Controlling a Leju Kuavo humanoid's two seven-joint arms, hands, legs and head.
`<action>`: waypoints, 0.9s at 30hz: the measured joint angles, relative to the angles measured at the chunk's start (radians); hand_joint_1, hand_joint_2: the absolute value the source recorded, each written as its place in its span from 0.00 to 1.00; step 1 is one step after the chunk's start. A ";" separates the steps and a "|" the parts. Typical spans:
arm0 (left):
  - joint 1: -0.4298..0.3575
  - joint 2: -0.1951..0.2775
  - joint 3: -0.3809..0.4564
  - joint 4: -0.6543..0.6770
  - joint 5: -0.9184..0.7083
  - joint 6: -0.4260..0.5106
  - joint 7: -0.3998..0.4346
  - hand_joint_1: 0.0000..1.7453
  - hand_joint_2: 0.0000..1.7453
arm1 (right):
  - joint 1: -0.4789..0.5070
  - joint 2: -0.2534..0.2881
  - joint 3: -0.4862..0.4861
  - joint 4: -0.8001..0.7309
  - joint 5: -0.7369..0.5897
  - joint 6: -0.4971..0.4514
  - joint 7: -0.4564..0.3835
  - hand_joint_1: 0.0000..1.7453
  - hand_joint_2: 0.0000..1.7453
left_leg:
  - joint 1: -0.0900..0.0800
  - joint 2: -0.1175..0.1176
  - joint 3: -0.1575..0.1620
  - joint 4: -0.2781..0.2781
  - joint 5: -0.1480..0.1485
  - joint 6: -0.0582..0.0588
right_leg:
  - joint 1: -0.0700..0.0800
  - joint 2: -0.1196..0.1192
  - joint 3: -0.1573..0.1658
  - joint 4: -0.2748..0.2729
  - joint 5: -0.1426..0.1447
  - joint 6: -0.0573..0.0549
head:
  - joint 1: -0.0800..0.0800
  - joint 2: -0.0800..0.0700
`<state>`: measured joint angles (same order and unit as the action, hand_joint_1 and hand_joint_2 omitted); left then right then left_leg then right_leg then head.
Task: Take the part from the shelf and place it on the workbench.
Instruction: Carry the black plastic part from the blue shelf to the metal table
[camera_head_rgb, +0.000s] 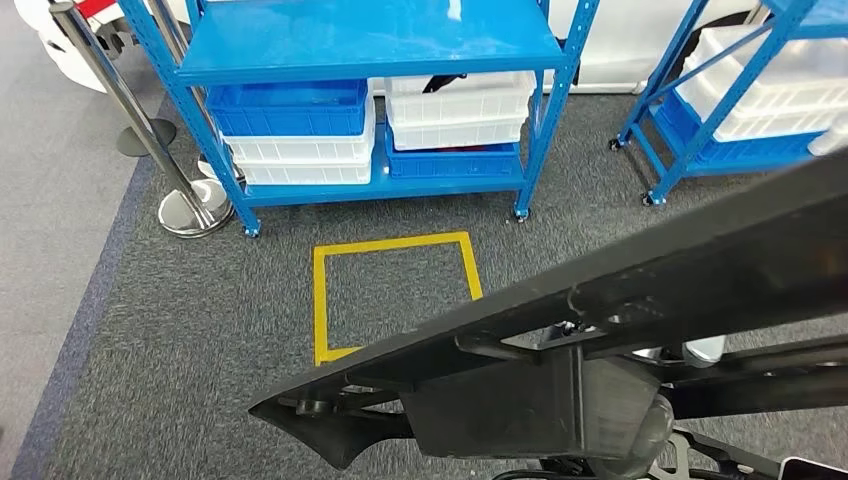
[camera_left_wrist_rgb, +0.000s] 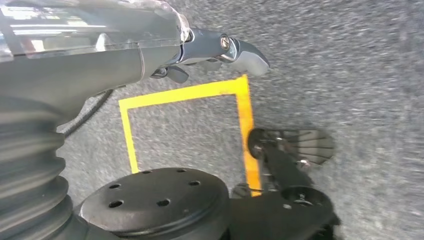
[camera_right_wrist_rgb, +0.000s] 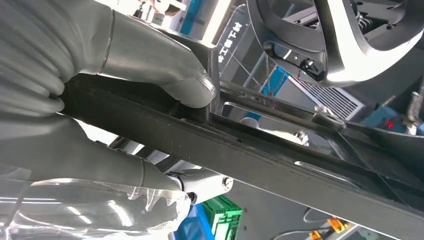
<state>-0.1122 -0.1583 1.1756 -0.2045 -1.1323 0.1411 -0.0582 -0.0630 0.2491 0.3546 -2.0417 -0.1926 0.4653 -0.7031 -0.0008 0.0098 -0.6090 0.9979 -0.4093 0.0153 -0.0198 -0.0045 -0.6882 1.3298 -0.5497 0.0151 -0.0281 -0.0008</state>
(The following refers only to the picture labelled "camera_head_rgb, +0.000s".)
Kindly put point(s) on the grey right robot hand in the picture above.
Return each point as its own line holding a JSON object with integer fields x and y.
{"x": 629, "y": 437}

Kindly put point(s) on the black plastic licence plate bracket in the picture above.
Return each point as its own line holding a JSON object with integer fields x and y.
{"x": 662, "y": 278}

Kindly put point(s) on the blue metal shelf rack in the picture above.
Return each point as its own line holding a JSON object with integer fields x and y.
{"x": 729, "y": 106}
{"x": 364, "y": 40}

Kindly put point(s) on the black curved plastic part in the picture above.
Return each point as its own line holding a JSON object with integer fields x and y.
{"x": 444, "y": 83}

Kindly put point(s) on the blue plastic crate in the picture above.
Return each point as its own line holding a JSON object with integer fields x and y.
{"x": 742, "y": 151}
{"x": 285, "y": 109}
{"x": 450, "y": 166}

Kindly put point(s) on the yellow floor tape square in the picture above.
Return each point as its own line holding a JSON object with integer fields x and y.
{"x": 320, "y": 305}

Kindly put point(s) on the small white plastic crate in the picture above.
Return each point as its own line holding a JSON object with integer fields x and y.
{"x": 831, "y": 142}

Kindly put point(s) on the large white plastic crate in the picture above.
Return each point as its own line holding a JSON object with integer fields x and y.
{"x": 762, "y": 86}

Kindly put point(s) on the white car with red stripe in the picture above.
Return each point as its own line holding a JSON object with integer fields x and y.
{"x": 616, "y": 40}

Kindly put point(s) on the chrome stanchion with round base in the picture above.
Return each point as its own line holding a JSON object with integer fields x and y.
{"x": 179, "y": 53}
{"x": 195, "y": 212}

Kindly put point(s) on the black post with dark disc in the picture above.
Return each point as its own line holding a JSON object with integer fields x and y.
{"x": 146, "y": 138}

